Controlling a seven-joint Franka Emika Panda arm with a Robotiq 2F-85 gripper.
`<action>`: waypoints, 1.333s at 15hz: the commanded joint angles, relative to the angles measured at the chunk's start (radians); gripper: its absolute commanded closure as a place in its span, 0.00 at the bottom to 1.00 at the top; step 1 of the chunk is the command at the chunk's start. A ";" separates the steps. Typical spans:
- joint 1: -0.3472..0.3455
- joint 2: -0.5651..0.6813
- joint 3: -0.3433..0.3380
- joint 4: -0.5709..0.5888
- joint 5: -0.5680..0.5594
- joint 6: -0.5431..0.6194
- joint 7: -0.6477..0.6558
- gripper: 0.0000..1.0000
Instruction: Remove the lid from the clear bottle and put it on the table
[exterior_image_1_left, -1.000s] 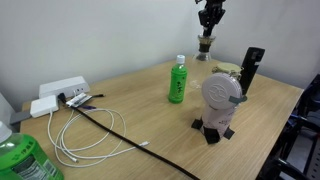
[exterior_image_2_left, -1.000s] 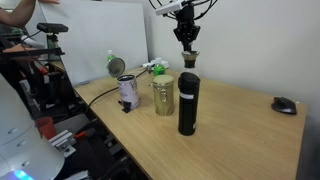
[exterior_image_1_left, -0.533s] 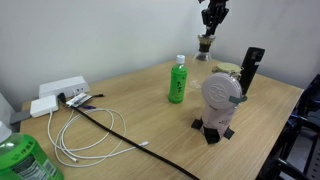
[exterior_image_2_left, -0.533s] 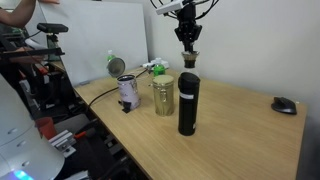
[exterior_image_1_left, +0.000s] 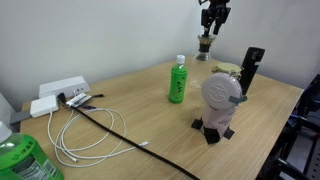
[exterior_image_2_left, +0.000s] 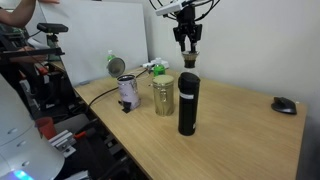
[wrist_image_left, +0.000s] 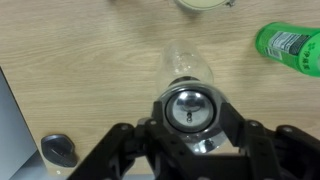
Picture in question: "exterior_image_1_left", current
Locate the metal funnel bottle lid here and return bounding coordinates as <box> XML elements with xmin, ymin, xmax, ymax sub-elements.
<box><xmin>196</xmin><ymin>34</ymin><xmax>217</xmax><ymax>54</ymax></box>

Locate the clear glass bottle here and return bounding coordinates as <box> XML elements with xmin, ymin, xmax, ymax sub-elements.
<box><xmin>188</xmin><ymin>49</ymin><xmax>215</xmax><ymax>90</ymax></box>

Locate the black tape strip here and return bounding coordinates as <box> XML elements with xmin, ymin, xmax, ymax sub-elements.
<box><xmin>222</xmin><ymin>127</ymin><xmax>236</xmax><ymax>140</ymax></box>
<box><xmin>190</xmin><ymin>118</ymin><xmax>205</xmax><ymax>131</ymax></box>
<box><xmin>203</xmin><ymin>126</ymin><xmax>221</xmax><ymax>145</ymax></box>

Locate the golden clamp jar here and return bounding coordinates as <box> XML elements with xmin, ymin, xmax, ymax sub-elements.
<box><xmin>211</xmin><ymin>62</ymin><xmax>244</xmax><ymax>81</ymax></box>

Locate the purple cable connector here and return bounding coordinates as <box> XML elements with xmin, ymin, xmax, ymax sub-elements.
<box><xmin>79</xmin><ymin>104</ymin><xmax>98</xmax><ymax>111</ymax></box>

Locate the white power strip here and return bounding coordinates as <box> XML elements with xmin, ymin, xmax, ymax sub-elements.
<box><xmin>38</xmin><ymin>75</ymin><xmax>91</xmax><ymax>100</ymax></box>

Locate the black thermos flask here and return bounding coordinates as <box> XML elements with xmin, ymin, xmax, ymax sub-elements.
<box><xmin>239</xmin><ymin>46</ymin><xmax>267</xmax><ymax>96</ymax></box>

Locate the thick black cable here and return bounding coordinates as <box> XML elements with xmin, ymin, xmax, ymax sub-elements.
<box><xmin>57</xmin><ymin>92</ymin><xmax>202</xmax><ymax>180</ymax></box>

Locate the white charging cable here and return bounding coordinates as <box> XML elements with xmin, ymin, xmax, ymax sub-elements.
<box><xmin>46</xmin><ymin>107</ymin><xmax>151</xmax><ymax>169</ymax></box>

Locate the green tea bottle white cap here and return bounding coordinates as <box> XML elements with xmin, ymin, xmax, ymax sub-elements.
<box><xmin>0</xmin><ymin>120</ymin><xmax>65</xmax><ymax>180</ymax></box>
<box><xmin>167</xmin><ymin>54</ymin><xmax>189</xmax><ymax>105</ymax></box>

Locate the white power adapter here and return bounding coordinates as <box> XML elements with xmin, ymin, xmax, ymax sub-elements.
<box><xmin>29</xmin><ymin>94</ymin><xmax>60</xmax><ymax>119</ymax></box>

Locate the black metal frame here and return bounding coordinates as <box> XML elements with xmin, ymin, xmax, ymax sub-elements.
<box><xmin>255</xmin><ymin>73</ymin><xmax>320</xmax><ymax>180</ymax></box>

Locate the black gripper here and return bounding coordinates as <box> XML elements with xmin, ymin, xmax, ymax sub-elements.
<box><xmin>200</xmin><ymin>0</ymin><xmax>232</xmax><ymax>38</ymax></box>

